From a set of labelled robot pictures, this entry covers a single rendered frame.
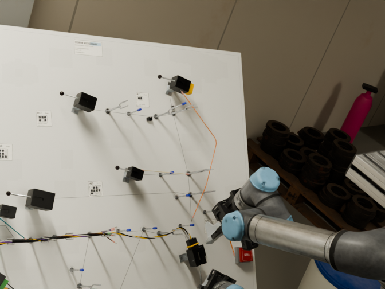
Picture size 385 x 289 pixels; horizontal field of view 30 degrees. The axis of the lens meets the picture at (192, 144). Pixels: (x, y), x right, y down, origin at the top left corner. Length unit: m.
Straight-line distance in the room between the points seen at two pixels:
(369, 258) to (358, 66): 4.70
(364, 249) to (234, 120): 1.10
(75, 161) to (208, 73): 0.62
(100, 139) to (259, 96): 3.27
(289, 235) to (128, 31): 2.74
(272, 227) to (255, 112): 3.81
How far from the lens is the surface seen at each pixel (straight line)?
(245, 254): 2.55
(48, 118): 2.27
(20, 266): 2.20
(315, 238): 1.71
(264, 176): 1.97
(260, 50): 5.19
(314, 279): 3.74
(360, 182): 1.27
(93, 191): 2.29
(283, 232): 1.77
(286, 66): 5.52
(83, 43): 2.37
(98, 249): 2.29
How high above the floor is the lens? 2.54
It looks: 28 degrees down
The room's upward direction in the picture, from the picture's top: 22 degrees clockwise
